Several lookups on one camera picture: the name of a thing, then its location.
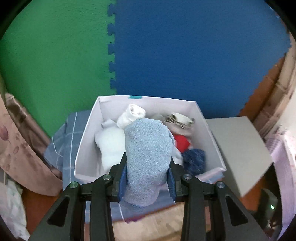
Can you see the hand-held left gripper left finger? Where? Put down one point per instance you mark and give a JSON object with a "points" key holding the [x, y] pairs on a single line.
{"points": [[122, 183]]}

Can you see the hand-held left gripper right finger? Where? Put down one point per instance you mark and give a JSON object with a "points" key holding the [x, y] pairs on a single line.
{"points": [[172, 185]]}

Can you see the dark blue sock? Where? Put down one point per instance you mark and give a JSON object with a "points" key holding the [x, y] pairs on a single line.
{"points": [[194, 160]]}

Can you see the light blue sock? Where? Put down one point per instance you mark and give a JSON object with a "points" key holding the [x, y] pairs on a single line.
{"points": [[148, 157]]}

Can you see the grey white sock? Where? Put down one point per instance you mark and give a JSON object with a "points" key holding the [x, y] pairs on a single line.
{"points": [[111, 148]]}

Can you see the white shoe box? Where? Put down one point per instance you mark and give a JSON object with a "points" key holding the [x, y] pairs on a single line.
{"points": [[89, 148]]}

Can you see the wooden nightstand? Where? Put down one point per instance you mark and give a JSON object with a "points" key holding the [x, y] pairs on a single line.
{"points": [[150, 222]]}

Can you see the red garment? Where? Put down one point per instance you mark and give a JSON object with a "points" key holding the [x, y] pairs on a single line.
{"points": [[181, 142]]}

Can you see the pink checked cloth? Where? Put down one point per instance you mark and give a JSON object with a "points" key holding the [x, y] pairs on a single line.
{"points": [[286, 162]]}

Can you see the blue checked cloth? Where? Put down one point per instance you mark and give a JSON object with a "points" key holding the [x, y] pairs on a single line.
{"points": [[67, 157]]}

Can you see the grey flat panel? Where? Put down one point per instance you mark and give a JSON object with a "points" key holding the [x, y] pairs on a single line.
{"points": [[238, 150]]}

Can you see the beige patterned sock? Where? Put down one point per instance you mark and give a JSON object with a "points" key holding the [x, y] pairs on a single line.
{"points": [[180, 120]]}

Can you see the floral pink curtain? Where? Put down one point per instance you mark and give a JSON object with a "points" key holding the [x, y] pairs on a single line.
{"points": [[23, 150]]}

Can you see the white crumpled cloth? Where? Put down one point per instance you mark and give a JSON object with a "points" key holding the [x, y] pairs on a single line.
{"points": [[11, 204]]}

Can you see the brown wooden board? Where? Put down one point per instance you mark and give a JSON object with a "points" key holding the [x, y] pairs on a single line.
{"points": [[261, 92]]}

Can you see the cardboard box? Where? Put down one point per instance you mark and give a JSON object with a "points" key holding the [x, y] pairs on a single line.
{"points": [[282, 88]]}

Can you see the blue foam mat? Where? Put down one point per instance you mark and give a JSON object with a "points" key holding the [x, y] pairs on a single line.
{"points": [[185, 58]]}

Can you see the green foam mat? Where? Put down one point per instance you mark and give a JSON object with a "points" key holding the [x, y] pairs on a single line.
{"points": [[53, 58]]}

